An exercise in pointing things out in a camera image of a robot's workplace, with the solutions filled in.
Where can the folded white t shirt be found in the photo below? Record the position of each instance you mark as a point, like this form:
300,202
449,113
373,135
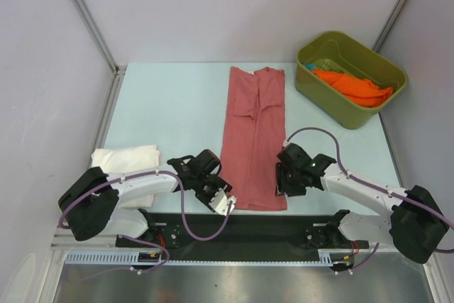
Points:
126,160

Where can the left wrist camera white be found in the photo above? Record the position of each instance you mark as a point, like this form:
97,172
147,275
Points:
222,203

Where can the teal t shirt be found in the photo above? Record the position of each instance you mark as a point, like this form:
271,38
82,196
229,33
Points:
311,66

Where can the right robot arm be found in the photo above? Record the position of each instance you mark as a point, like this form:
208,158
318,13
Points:
407,219

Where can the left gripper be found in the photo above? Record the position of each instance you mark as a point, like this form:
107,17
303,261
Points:
218,184

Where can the olive green plastic bin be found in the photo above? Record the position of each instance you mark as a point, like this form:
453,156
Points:
338,52

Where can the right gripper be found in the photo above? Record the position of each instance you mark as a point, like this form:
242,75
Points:
281,185

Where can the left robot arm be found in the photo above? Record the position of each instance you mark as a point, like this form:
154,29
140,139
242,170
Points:
100,203

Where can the white slotted cable duct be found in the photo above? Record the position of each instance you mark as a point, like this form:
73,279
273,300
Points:
136,258

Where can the pink t shirt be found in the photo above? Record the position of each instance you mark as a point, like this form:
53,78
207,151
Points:
254,132

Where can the orange t shirt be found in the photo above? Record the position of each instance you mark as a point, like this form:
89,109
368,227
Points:
362,92

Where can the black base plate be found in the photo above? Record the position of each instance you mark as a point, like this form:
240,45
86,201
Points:
206,226

